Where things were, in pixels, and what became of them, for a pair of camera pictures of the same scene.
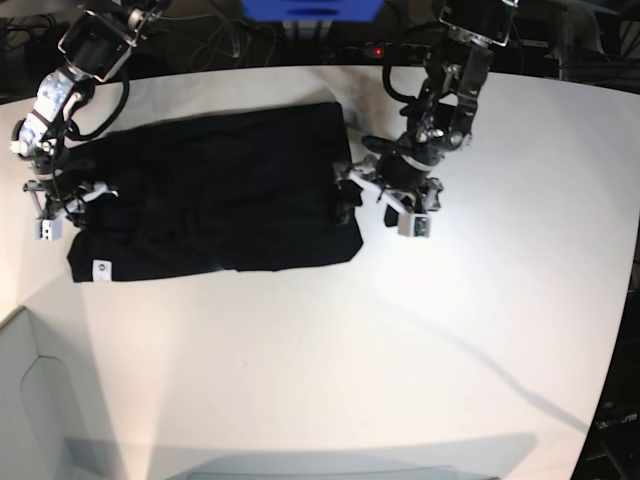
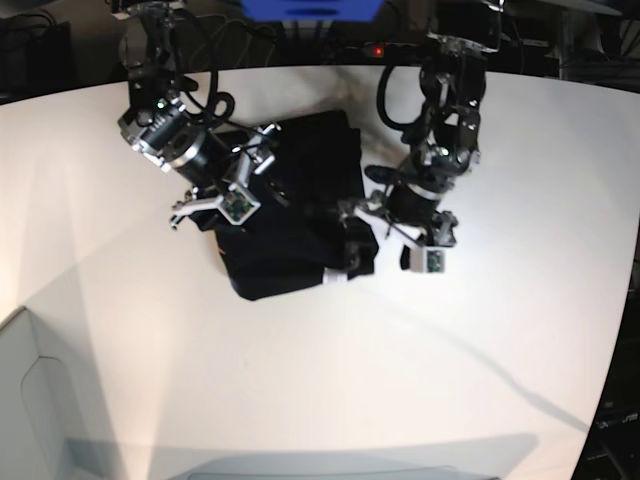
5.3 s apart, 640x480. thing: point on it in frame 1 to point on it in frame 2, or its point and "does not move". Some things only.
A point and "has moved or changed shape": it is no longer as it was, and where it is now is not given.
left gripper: x=60 y=193 to x=216 y=171
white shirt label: x=101 y=270 to x=333 y=277
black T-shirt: x=239 y=191 has moved or changed shape
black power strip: x=383 y=53 does not move
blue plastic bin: x=310 y=10 does not move
